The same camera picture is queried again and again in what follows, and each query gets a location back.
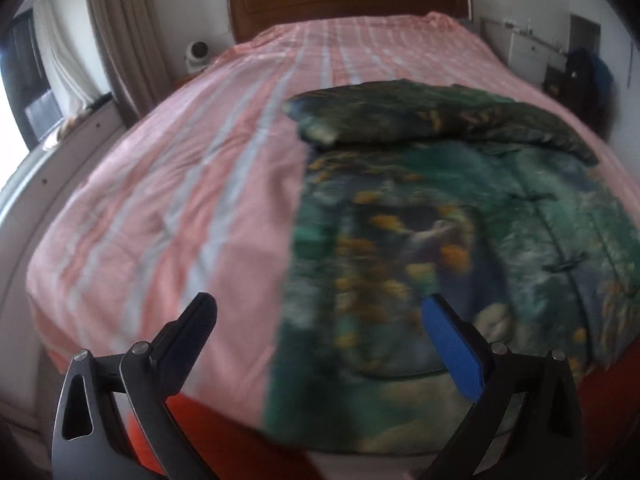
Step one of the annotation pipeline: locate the pink striped bed blanket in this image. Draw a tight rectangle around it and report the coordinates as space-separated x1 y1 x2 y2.
25 11 640 426

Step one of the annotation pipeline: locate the blue hanging jacket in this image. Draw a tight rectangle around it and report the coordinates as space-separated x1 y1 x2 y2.
592 52 615 92

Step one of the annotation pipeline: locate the dark framed window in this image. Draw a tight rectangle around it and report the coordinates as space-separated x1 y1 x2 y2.
0 9 67 147

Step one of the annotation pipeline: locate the green printed padded jacket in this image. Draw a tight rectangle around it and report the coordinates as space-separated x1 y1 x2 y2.
262 79 640 457

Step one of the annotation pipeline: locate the black hanging jacket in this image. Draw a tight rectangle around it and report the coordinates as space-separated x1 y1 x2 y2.
542 48 614 137

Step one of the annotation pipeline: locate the orange bed base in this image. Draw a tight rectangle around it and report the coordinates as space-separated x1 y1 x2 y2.
117 357 640 480

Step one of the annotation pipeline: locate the wooden headboard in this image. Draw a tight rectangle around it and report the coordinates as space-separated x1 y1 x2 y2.
226 0 473 44

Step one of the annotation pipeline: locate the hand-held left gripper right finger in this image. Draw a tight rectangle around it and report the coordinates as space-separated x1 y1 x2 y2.
421 294 586 480

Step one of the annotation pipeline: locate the brown curtain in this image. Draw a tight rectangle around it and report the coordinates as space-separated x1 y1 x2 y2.
82 0 174 126

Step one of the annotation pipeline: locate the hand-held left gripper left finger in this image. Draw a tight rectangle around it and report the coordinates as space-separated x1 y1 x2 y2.
51 292 219 480

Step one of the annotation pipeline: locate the white round fan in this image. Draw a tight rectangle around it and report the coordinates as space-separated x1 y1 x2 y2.
183 41 211 71

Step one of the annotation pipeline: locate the white drawer desk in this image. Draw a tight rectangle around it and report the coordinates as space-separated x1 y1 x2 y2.
479 16 572 87

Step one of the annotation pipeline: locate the white sheer curtain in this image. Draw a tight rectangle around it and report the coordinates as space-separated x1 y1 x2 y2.
32 0 94 112

